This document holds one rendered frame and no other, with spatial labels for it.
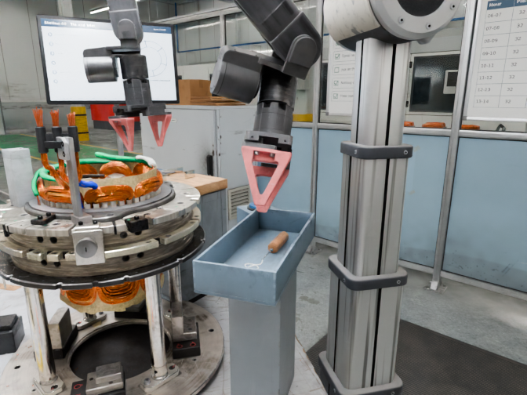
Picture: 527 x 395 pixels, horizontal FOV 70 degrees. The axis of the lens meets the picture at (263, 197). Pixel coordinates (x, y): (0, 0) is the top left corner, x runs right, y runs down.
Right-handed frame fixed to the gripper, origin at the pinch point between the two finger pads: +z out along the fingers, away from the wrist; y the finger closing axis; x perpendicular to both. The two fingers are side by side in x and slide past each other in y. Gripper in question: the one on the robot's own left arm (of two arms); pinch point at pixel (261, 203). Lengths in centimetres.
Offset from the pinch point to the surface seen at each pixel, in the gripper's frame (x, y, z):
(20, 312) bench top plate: -54, -34, 29
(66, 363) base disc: -31.4, -15.4, 31.4
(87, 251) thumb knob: -20.6, 7.1, 9.9
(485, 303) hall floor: 138, -197, 19
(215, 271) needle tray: -4.0, 7.8, 10.1
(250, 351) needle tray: 1.3, -4.7, 21.8
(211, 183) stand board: -14.4, -33.3, -7.2
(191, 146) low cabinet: -75, -237, -68
